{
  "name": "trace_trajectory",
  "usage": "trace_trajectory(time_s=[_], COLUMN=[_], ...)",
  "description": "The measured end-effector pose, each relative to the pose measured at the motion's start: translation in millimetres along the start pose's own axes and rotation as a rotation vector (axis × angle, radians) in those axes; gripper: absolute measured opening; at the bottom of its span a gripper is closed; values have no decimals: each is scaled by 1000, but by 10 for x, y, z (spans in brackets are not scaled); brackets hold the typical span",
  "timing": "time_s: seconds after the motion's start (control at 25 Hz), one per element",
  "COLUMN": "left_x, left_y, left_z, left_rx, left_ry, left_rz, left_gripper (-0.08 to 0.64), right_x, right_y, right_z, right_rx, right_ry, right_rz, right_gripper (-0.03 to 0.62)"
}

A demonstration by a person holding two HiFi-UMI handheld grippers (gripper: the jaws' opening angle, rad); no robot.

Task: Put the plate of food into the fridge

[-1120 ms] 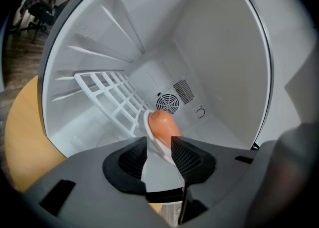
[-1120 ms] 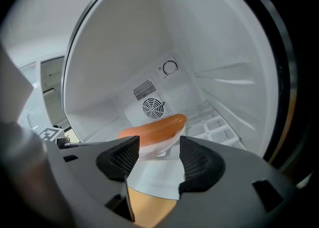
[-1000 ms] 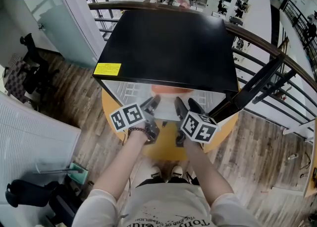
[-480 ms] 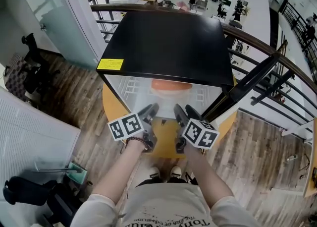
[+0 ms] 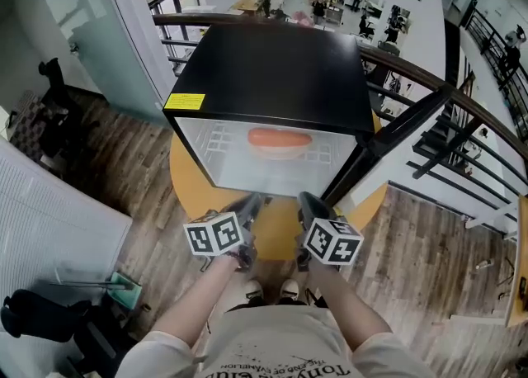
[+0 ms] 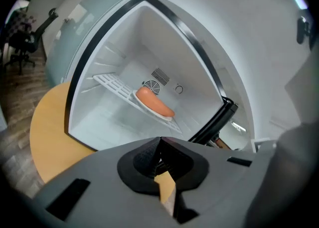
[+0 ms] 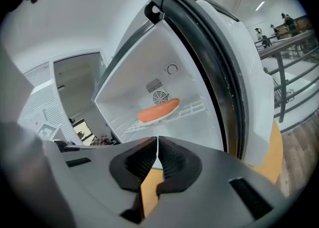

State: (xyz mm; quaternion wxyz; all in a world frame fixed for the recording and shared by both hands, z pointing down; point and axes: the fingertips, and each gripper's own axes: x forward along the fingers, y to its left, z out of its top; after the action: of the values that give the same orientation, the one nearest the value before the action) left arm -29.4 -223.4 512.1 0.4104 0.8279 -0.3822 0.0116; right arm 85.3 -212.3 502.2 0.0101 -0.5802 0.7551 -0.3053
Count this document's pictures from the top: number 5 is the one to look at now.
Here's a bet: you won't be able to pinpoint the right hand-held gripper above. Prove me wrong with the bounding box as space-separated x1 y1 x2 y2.
294 191 365 272

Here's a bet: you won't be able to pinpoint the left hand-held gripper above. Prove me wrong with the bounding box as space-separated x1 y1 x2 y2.
182 191 264 272

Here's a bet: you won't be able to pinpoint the white plate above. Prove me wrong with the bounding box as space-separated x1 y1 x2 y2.
246 136 311 161

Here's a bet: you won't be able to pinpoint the orange sausage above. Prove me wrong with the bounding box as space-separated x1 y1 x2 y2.
247 127 312 151

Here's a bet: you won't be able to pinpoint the black mini fridge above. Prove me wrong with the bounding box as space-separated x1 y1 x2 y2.
162 22 453 206

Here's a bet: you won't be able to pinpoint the person's right forearm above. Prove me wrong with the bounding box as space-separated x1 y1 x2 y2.
307 262 394 349

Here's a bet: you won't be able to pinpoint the person's left forearm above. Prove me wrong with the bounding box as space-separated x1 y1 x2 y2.
152 258 241 347

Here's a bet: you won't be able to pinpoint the round wooden table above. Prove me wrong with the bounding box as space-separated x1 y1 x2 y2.
168 110 389 262

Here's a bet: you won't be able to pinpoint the person's left white shoe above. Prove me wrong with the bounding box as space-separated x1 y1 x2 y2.
243 278 264 301

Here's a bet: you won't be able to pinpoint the person's white shoe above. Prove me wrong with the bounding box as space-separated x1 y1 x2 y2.
243 278 264 301
279 278 300 301

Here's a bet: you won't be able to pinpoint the person's right white shoe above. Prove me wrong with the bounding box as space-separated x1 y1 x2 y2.
279 278 300 301

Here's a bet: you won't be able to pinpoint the person's black shorts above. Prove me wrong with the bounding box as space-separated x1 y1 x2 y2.
225 297 332 312

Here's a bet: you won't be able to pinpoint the person's printed beige shirt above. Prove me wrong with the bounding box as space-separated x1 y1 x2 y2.
119 305 435 378

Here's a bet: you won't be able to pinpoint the green dustpan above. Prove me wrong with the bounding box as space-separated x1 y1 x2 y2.
107 270 143 312

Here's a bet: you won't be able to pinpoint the wooden handrail with black bars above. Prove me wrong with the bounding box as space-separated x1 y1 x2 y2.
151 12 528 232

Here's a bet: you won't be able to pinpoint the black chair with clothes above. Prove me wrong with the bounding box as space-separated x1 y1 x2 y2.
36 57 102 163

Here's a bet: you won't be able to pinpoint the frosted glass door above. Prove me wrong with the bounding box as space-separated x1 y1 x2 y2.
40 0 171 107

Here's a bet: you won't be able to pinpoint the black office chair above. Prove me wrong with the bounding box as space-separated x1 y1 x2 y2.
0 288 138 374

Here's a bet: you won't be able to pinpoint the dark bead bracelet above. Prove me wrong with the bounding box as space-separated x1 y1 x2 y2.
224 249 249 271

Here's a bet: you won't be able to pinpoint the long grey broom handle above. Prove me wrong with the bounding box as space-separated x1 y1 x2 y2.
49 280 130 289

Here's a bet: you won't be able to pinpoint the wooden desk with white frame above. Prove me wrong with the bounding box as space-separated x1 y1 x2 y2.
504 194 528 328

